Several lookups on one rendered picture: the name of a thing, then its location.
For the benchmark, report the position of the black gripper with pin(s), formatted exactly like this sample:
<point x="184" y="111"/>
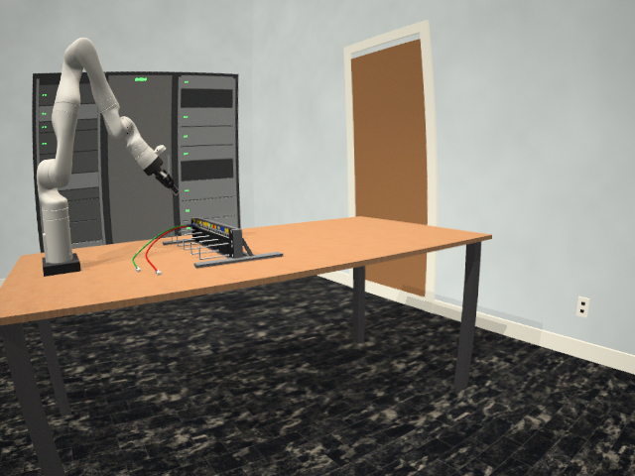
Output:
<point x="161" y="175"/>

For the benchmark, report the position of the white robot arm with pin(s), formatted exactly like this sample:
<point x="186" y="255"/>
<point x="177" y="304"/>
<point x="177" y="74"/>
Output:
<point x="81" y="54"/>

